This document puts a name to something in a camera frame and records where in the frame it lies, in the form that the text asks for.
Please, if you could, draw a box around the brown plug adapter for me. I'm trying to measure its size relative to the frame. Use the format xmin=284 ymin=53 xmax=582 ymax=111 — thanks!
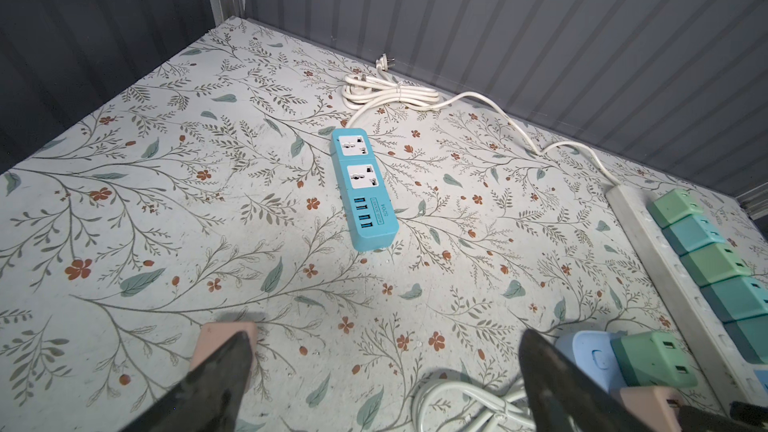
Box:
xmin=186 ymin=322 xmax=258 ymax=398
xmin=614 ymin=386 xmax=686 ymax=432

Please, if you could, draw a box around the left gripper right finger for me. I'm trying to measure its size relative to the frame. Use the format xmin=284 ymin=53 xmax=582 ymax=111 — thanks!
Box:
xmin=519 ymin=330 xmax=648 ymax=431

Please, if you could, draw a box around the white power strip cable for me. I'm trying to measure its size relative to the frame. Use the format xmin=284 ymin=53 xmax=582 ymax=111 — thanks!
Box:
xmin=340 ymin=53 xmax=622 ymax=188

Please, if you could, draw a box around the long white power strip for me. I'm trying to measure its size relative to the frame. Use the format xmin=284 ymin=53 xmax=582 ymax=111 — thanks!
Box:
xmin=606 ymin=185 xmax=767 ymax=411

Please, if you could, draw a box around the blue socket white cable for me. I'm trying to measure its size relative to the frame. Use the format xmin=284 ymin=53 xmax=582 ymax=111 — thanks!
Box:
xmin=410 ymin=371 xmax=538 ymax=432

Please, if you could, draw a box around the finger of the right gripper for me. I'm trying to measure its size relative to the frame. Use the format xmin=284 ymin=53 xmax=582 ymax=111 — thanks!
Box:
xmin=678 ymin=401 xmax=767 ymax=432

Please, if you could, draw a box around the blue square power socket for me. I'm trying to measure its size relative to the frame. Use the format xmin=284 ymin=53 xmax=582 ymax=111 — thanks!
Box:
xmin=555 ymin=330 xmax=627 ymax=392

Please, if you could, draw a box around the green plug adapter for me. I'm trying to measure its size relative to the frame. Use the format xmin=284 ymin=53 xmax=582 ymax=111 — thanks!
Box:
xmin=646 ymin=189 xmax=704 ymax=229
xmin=680 ymin=243 xmax=751 ymax=288
xmin=610 ymin=331 xmax=698 ymax=389

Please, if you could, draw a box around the teal small power strip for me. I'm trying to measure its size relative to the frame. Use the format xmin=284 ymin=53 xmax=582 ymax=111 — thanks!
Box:
xmin=330 ymin=128 xmax=399 ymax=252

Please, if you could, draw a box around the teal plug adapter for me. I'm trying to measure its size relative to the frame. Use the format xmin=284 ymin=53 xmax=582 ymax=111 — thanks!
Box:
xmin=700 ymin=276 xmax=767 ymax=323
xmin=662 ymin=214 xmax=726 ymax=256
xmin=724 ymin=315 xmax=768 ymax=365

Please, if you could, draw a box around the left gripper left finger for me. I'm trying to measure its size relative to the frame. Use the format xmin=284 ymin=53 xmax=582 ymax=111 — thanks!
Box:
xmin=122 ymin=332 xmax=253 ymax=432

